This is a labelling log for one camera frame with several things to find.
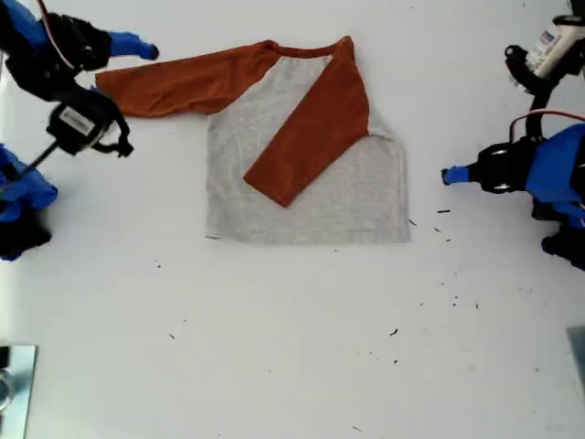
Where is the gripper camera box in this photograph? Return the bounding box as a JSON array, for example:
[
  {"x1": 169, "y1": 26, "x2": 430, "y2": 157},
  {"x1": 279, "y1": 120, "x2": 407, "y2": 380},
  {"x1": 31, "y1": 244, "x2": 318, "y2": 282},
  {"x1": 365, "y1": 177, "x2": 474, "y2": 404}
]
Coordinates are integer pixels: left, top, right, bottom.
[
  {"x1": 526, "y1": 23, "x2": 580, "y2": 80},
  {"x1": 46, "y1": 102, "x2": 110, "y2": 157}
]

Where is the large steel plate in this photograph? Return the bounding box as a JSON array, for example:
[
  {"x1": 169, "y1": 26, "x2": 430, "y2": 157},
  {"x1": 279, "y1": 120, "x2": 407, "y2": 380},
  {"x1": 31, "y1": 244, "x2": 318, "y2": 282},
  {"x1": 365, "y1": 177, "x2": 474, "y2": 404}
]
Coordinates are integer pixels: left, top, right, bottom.
[{"x1": 0, "y1": 345, "x2": 38, "y2": 439}]

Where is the grey shirt with rust sleeves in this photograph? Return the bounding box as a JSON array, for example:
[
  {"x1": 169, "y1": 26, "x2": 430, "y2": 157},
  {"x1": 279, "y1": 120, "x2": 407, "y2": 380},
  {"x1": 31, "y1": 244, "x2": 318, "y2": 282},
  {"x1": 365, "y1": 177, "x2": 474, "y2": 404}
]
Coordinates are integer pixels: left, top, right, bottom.
[{"x1": 94, "y1": 35, "x2": 411, "y2": 246}]

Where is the red white arm wire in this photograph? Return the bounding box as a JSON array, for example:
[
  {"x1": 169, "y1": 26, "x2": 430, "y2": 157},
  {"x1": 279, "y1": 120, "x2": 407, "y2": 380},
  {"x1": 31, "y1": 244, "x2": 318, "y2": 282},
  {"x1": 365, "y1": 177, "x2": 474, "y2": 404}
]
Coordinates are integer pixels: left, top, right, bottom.
[
  {"x1": 35, "y1": 0, "x2": 77, "y2": 72},
  {"x1": 507, "y1": 109, "x2": 585, "y2": 148}
]

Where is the black camera cable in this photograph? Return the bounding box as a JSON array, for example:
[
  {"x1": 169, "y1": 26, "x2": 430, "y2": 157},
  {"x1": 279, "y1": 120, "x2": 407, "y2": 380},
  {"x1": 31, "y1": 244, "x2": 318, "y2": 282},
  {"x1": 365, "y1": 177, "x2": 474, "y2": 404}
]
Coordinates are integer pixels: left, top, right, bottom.
[
  {"x1": 26, "y1": 140, "x2": 61, "y2": 171},
  {"x1": 551, "y1": 12, "x2": 585, "y2": 29}
]

